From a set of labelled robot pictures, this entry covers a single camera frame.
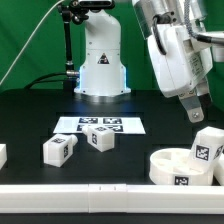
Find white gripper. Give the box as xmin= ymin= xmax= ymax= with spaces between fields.
xmin=147 ymin=25 xmax=213 ymax=123

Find round white stool seat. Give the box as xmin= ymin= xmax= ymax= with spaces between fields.
xmin=149 ymin=148 xmax=213 ymax=186

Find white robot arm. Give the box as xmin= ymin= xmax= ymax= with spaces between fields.
xmin=75 ymin=0 xmax=224 ymax=123

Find white right fence bar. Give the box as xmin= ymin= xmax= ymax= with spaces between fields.
xmin=214 ymin=155 xmax=224 ymax=186

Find white fence bar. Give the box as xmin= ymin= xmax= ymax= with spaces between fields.
xmin=214 ymin=155 xmax=224 ymax=186
xmin=0 ymin=144 xmax=7 ymax=170
xmin=0 ymin=184 xmax=224 ymax=214

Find paper sheet with markers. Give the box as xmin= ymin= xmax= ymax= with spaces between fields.
xmin=54 ymin=117 xmax=145 ymax=134

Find green backdrop curtain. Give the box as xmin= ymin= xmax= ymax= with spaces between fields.
xmin=0 ymin=0 xmax=224 ymax=101

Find white front fence bar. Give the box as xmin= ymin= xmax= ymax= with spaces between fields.
xmin=0 ymin=184 xmax=224 ymax=214

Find white left fence bar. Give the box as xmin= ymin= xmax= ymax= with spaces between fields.
xmin=0 ymin=144 xmax=7 ymax=170

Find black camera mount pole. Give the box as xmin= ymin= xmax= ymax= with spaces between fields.
xmin=58 ymin=0 xmax=115 ymax=91

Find black cables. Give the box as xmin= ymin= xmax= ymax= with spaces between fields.
xmin=23 ymin=71 xmax=80 ymax=90

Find white cable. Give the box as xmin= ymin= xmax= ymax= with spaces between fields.
xmin=0 ymin=0 xmax=66 ymax=87

